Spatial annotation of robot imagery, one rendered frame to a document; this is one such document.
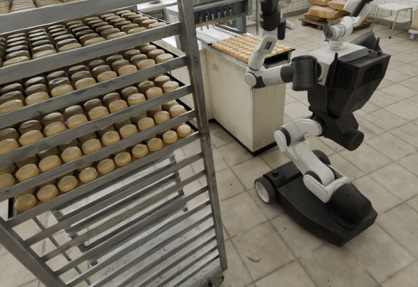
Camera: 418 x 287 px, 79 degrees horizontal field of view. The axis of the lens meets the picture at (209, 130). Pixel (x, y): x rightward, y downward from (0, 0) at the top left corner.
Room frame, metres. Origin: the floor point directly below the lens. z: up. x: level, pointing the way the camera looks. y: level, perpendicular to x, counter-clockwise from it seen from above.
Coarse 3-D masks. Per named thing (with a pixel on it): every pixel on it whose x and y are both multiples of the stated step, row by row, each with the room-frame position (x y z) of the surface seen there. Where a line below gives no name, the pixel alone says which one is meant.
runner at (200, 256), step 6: (216, 246) 0.71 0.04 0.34; (204, 252) 0.70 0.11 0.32; (210, 252) 0.69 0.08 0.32; (198, 258) 0.66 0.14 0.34; (186, 264) 0.65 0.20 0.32; (192, 264) 0.64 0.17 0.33; (180, 270) 0.61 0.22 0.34; (168, 276) 0.60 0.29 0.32; (174, 276) 0.59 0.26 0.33; (162, 282) 0.57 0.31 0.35; (168, 282) 0.58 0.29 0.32
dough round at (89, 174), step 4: (88, 168) 0.60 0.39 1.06; (92, 168) 0.60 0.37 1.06; (80, 172) 0.59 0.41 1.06; (84, 172) 0.59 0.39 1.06; (88, 172) 0.58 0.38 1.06; (92, 172) 0.58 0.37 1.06; (96, 172) 0.59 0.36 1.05; (80, 176) 0.57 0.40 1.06; (84, 176) 0.57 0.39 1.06; (88, 176) 0.57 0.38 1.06; (92, 176) 0.57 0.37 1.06; (84, 180) 0.56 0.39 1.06; (88, 180) 0.56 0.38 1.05
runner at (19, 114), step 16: (160, 64) 0.68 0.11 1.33; (176, 64) 0.70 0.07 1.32; (112, 80) 0.61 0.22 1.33; (128, 80) 0.63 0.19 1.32; (64, 96) 0.56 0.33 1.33; (80, 96) 0.57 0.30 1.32; (16, 112) 0.51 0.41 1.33; (32, 112) 0.52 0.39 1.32; (48, 112) 0.54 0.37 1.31; (0, 128) 0.49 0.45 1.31
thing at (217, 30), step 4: (204, 28) 2.94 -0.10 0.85; (212, 28) 2.77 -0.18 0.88; (216, 28) 2.69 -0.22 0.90; (220, 28) 2.67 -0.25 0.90; (216, 32) 2.69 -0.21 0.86; (220, 32) 2.62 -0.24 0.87; (224, 32) 2.56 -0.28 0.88; (228, 32) 2.48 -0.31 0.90; (232, 32) 2.46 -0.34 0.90; (224, 36) 2.56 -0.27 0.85; (228, 36) 2.49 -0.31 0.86; (232, 36) 2.43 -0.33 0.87; (288, 52) 1.76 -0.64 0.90; (280, 56) 1.83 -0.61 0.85; (284, 56) 1.79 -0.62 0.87; (288, 56) 1.76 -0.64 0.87
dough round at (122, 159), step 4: (124, 152) 0.66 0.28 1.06; (116, 156) 0.64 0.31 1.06; (120, 156) 0.64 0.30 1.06; (124, 156) 0.64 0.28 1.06; (128, 156) 0.63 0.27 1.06; (116, 160) 0.62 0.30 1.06; (120, 160) 0.62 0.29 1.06; (124, 160) 0.62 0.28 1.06; (128, 160) 0.63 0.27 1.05; (116, 164) 0.62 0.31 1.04; (120, 164) 0.61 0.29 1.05; (124, 164) 0.62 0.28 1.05
